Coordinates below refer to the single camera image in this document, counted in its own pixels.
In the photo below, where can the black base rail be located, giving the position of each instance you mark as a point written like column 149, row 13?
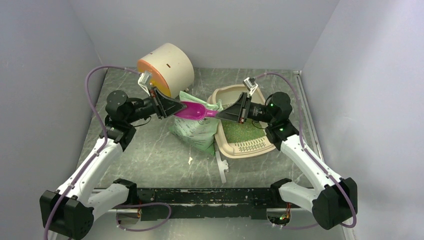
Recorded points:
column 198, row 203

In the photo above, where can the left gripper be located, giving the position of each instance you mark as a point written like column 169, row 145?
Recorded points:
column 169, row 106

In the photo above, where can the green litter pellets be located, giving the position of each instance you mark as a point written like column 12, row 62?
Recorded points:
column 237, row 132

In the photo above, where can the round beige drawer cabinet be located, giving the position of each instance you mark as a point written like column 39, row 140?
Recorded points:
column 171, row 69

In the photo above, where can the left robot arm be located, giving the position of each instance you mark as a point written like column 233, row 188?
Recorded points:
column 72, row 209

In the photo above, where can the green cat litter bag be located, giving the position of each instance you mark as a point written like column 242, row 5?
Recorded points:
column 197, row 133

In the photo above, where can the magenta litter scoop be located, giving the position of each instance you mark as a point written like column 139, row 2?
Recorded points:
column 195, row 111

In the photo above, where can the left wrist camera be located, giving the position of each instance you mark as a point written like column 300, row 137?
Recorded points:
column 144, row 81

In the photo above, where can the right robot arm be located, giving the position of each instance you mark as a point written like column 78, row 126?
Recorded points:
column 332, row 199

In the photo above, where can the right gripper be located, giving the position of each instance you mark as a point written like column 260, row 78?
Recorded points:
column 240, row 107

